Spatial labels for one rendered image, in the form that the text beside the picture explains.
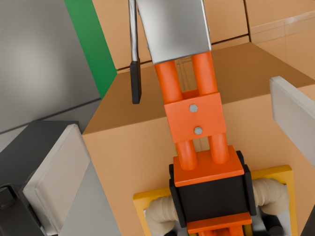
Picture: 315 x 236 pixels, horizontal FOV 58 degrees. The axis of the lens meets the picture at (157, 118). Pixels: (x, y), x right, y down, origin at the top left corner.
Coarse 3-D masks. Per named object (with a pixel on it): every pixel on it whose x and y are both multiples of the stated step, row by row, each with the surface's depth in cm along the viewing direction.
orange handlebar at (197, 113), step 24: (168, 72) 30; (168, 96) 31; (192, 96) 33; (216, 96) 31; (168, 120) 32; (192, 120) 32; (216, 120) 32; (192, 144) 34; (216, 144) 33; (192, 168) 35
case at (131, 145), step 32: (192, 64) 74; (224, 64) 66; (256, 64) 60; (128, 96) 62; (160, 96) 57; (224, 96) 49; (256, 96) 46; (96, 128) 50; (128, 128) 48; (160, 128) 48; (256, 128) 48; (96, 160) 51; (128, 160) 51; (160, 160) 51; (256, 160) 50; (288, 160) 50; (128, 192) 54; (128, 224) 57
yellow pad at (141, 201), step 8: (144, 192) 53; (152, 192) 53; (160, 192) 52; (168, 192) 52; (136, 200) 52; (144, 200) 52; (136, 208) 53; (144, 208) 53; (144, 216) 54; (144, 224) 55; (176, 224) 54; (144, 232) 56; (152, 232) 55; (168, 232) 55; (176, 232) 54; (184, 232) 54
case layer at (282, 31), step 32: (96, 0) 77; (224, 0) 76; (256, 0) 76; (288, 0) 76; (128, 32) 81; (224, 32) 80; (256, 32) 80; (288, 32) 79; (128, 64) 84; (288, 64) 83
